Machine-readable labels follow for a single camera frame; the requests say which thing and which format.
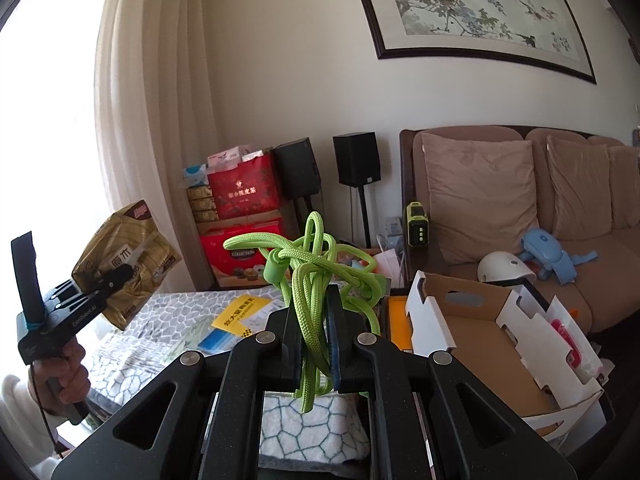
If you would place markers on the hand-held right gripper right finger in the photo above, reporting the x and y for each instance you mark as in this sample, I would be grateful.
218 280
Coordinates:
335 375

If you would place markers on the brown sofa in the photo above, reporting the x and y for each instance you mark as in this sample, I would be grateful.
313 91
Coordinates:
590 285

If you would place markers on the framed flower painting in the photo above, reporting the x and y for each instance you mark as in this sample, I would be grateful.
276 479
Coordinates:
475 5

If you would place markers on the lime green portable device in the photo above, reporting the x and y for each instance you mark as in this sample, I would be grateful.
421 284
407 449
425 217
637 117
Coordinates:
417 227

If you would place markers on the grey patterned blanket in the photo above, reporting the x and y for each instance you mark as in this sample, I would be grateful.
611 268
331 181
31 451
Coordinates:
150 320

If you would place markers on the red gift bag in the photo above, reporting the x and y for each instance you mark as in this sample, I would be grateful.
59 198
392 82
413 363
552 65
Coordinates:
245 190

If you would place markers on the white cardboard box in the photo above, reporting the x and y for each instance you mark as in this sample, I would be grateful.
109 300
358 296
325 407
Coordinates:
475 340

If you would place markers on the red item in clear packet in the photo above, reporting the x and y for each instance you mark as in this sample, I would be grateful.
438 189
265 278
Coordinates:
575 345

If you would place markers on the blue massager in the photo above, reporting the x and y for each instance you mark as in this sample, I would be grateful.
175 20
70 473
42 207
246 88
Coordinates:
547 255

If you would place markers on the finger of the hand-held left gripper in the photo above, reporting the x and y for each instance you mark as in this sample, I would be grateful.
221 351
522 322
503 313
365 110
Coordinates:
107 285

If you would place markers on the large brown cushion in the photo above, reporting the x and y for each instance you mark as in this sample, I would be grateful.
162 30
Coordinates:
480 200

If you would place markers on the black speaker stand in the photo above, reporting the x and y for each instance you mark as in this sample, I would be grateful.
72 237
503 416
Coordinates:
301 215
361 215

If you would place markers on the blue face mask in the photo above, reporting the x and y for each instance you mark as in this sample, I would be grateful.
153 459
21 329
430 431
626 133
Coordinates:
217 341

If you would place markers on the black speaker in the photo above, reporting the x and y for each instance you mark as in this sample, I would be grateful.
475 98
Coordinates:
297 170
357 160

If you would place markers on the person's left hand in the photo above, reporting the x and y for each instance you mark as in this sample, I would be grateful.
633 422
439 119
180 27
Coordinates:
75 375

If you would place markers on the white curtain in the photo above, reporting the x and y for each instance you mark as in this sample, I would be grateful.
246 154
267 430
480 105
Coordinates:
150 110

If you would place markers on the small brown cushion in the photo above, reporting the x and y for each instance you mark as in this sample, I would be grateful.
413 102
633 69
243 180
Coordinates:
627 185

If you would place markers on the blue tissue box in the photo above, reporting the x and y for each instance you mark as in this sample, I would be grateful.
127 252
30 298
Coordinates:
196 176

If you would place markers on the pink white carton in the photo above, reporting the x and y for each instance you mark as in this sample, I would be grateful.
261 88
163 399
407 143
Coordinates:
230 156

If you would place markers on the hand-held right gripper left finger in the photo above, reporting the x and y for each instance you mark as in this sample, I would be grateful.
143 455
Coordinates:
287 355

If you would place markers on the white dome device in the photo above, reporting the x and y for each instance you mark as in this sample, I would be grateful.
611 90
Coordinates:
505 267

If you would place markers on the medium brown cushion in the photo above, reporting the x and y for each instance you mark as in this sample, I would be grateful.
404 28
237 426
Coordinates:
580 185

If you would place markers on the gold tissue pack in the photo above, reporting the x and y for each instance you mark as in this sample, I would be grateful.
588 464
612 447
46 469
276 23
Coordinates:
130 250

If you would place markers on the orange box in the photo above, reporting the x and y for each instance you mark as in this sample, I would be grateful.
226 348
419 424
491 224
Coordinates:
400 325

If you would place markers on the yellow instruction booklet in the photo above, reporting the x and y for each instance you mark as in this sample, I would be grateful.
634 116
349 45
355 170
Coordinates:
240 315

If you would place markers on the person's left forearm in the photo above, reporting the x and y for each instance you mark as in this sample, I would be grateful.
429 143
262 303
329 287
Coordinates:
20 410

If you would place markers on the red gift box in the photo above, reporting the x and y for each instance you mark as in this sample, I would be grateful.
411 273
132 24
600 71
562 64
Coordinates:
240 260

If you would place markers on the white paper bag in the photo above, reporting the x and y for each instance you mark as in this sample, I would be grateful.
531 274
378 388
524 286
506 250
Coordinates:
387 267

